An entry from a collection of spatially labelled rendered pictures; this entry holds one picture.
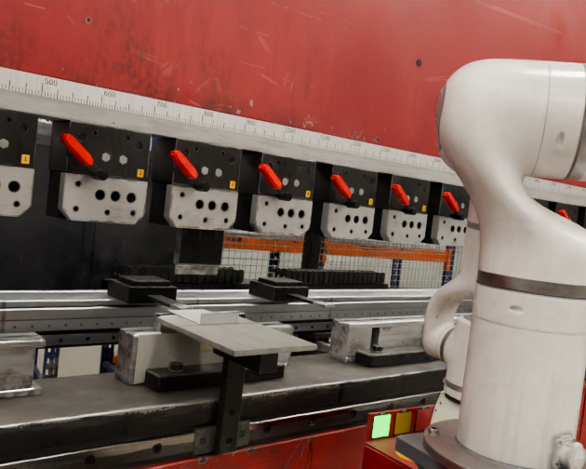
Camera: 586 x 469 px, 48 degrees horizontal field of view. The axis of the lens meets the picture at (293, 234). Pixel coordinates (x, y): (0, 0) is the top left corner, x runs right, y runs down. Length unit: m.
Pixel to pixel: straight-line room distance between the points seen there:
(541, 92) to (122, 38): 0.75
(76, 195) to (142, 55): 0.27
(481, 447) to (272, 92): 0.87
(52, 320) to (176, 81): 0.57
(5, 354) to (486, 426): 0.78
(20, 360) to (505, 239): 0.82
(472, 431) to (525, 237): 0.21
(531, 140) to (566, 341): 0.20
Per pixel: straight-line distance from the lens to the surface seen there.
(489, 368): 0.71
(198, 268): 1.33
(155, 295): 1.50
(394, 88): 1.62
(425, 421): 1.50
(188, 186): 1.27
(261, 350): 1.10
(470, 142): 0.68
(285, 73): 1.39
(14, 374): 1.20
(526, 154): 0.70
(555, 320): 0.70
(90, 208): 1.17
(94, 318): 1.51
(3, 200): 1.12
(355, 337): 1.62
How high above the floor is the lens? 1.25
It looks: 3 degrees down
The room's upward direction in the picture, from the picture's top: 6 degrees clockwise
